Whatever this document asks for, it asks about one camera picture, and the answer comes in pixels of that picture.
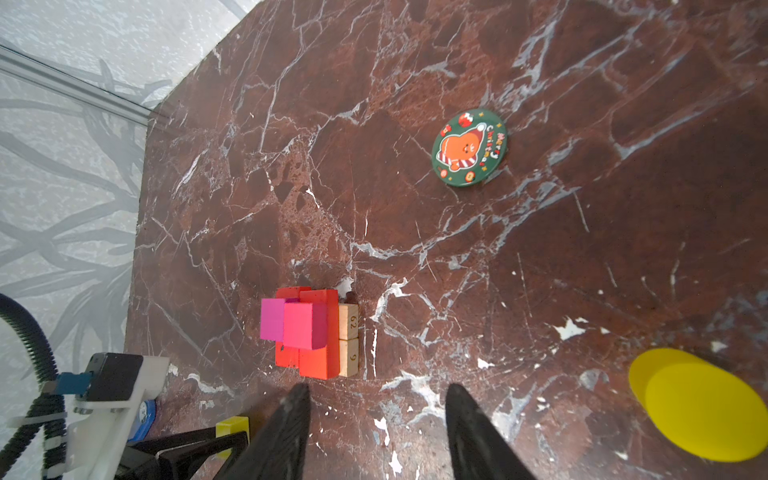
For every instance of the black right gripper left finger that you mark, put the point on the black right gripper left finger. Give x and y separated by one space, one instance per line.
279 449

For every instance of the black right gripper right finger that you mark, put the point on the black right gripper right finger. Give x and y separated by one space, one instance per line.
477 449

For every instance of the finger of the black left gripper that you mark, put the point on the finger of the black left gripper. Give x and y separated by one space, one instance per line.
180 456

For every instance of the red block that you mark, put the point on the red block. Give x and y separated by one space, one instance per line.
323 363
287 354

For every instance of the pink small block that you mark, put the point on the pink small block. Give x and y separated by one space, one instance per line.
310 320

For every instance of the yellow cylinder block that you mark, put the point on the yellow cylinder block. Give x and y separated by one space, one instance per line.
701 408

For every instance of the yellow cube block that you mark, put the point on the yellow cube block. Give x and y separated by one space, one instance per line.
238 426

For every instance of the magenta cube block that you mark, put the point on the magenta cube block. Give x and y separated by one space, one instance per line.
272 312

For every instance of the natural long wood block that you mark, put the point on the natural long wood block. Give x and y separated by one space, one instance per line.
348 321

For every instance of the green round cartoon badge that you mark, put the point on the green round cartoon badge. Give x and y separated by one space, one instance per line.
469 148

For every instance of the left back frame post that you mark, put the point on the left back frame post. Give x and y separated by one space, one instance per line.
45 76

